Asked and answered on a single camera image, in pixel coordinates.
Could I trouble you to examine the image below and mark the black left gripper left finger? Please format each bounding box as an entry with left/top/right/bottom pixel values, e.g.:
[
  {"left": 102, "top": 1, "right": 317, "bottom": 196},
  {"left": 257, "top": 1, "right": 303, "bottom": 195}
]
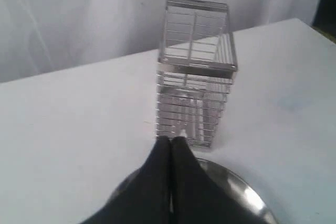
[{"left": 84, "top": 136, "right": 171, "bottom": 223}]

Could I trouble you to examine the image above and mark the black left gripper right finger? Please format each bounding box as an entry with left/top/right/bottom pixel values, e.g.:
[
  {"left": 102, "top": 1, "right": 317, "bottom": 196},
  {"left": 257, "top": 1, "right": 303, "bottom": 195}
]
[{"left": 171, "top": 136, "right": 264, "bottom": 223}]

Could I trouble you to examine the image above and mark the wire metal utensil holder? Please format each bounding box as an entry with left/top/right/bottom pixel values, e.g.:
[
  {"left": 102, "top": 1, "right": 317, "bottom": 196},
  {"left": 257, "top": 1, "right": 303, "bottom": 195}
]
[{"left": 156, "top": 0, "right": 238, "bottom": 148}]

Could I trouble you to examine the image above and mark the round stainless steel plate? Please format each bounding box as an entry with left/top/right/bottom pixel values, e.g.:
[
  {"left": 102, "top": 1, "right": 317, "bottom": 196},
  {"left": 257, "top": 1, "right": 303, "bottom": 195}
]
[{"left": 107, "top": 158, "right": 279, "bottom": 223}]

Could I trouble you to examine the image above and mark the white backdrop curtain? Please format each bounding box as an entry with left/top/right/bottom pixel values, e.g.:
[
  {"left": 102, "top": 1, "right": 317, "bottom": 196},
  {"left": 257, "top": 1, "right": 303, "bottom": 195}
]
[{"left": 1, "top": 0, "right": 320, "bottom": 82}]

